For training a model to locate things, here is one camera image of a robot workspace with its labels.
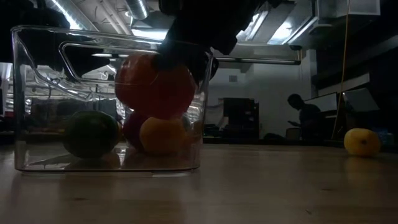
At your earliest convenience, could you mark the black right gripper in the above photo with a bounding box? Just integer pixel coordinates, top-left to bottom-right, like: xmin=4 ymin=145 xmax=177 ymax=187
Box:
xmin=151 ymin=17 xmax=245 ymax=85

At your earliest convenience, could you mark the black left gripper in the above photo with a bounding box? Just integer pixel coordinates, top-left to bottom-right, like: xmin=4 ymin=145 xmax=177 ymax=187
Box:
xmin=58 ymin=43 xmax=111 ymax=78

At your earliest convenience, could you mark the large orange-red tomato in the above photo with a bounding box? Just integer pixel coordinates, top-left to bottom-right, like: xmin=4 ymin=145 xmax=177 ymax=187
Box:
xmin=114 ymin=52 xmax=197 ymax=119

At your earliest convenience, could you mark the large clear plastic basket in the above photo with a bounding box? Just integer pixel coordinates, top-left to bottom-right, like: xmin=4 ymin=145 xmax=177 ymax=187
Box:
xmin=11 ymin=25 xmax=215 ymax=172

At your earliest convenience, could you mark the orange fruit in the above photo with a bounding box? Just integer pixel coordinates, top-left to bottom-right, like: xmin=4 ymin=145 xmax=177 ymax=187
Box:
xmin=139 ymin=116 xmax=187 ymax=155

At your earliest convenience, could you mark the dark green avocado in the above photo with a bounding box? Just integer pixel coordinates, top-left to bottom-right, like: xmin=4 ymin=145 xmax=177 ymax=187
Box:
xmin=63 ymin=110 xmax=120 ymax=159

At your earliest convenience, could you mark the red apple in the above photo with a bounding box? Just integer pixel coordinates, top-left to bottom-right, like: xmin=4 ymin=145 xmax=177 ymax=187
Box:
xmin=123 ymin=111 xmax=149 ymax=150

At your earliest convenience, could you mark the white hanging cloth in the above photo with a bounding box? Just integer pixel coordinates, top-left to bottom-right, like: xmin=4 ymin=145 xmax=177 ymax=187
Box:
xmin=205 ymin=103 xmax=224 ymax=125

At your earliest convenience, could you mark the black cabinet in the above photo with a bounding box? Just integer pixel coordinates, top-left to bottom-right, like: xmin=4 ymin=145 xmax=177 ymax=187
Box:
xmin=223 ymin=97 xmax=261 ymax=142

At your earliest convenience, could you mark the horizontal ceiling pipe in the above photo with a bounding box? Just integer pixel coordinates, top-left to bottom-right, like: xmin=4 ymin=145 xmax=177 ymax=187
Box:
xmin=217 ymin=55 xmax=302 ymax=65

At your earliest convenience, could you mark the metal ceiling hood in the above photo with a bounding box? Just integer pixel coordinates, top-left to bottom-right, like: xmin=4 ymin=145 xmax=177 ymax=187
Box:
xmin=236 ymin=0 xmax=318 ymax=47

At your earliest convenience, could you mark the person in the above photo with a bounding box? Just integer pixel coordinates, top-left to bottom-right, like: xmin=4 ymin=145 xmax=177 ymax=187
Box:
xmin=286 ymin=93 xmax=324 ymax=141

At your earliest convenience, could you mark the white-backed computer monitor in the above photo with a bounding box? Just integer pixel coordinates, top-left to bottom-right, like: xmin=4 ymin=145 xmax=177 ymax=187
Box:
xmin=304 ymin=92 xmax=340 ymax=113

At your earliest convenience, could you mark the tilted grey monitor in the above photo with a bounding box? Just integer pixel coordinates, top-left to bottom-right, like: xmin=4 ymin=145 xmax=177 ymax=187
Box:
xmin=341 ymin=86 xmax=381 ymax=113

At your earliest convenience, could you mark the silver air duct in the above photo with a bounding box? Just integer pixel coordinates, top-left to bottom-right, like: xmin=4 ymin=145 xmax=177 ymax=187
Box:
xmin=43 ymin=0 xmax=85 ymax=29

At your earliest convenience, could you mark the hanging yellow cable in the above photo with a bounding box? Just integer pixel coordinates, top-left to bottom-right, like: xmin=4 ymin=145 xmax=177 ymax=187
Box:
xmin=331 ymin=0 xmax=351 ymax=139

